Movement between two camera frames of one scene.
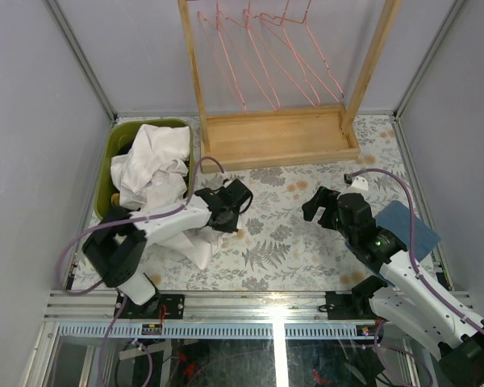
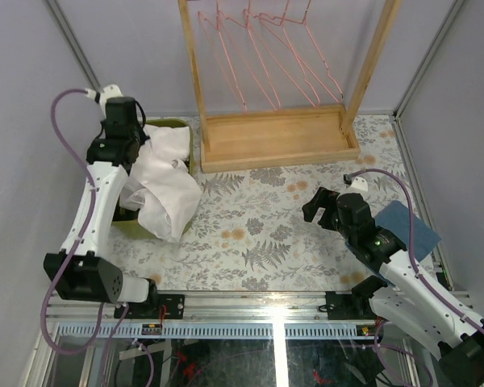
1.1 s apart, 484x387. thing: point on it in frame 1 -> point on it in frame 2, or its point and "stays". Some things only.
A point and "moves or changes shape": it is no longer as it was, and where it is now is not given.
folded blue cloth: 396,218 stays
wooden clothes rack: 241,140 stays
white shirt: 152,173 moves or changes shape
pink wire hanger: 228,62 stays
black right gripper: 321,199 stays
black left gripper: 234,197 -> 133,135
